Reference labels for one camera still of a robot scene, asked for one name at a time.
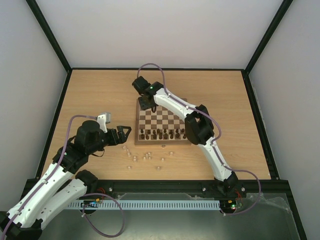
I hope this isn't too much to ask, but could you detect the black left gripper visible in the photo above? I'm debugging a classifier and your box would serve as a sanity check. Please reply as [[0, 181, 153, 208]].
[[88, 125, 132, 154]]

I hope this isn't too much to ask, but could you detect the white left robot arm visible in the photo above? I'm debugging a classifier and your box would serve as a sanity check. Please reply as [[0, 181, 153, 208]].
[[0, 118, 128, 240]]

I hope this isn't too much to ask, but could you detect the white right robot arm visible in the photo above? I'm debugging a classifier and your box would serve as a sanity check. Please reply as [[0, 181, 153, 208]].
[[132, 76, 238, 196]]

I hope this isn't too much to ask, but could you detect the wooden chess board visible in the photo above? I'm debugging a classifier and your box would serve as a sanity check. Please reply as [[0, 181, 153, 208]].
[[134, 101, 191, 146]]

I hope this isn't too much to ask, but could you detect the clear plastic sheet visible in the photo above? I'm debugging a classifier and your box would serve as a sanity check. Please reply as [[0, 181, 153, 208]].
[[245, 192, 292, 214]]

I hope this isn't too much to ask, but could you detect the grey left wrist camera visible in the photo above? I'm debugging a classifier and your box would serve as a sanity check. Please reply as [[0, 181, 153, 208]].
[[96, 112, 111, 133]]

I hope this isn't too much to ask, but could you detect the white slotted cable duct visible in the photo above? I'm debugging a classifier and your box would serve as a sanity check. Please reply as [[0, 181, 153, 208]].
[[65, 200, 221, 211]]

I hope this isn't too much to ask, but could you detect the black enclosure frame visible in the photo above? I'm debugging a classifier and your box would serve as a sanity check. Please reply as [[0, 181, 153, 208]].
[[24, 0, 320, 240]]

